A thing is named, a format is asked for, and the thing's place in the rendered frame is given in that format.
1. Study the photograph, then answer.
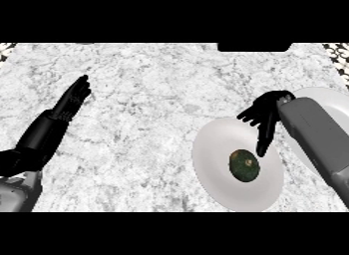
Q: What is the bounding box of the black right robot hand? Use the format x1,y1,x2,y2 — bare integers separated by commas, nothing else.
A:
235,90,297,158

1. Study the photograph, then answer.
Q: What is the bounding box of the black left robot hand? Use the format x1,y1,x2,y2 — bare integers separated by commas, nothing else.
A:
0,74,95,178

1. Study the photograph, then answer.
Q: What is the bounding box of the dark green squash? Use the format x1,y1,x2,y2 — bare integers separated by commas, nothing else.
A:
228,148,262,183

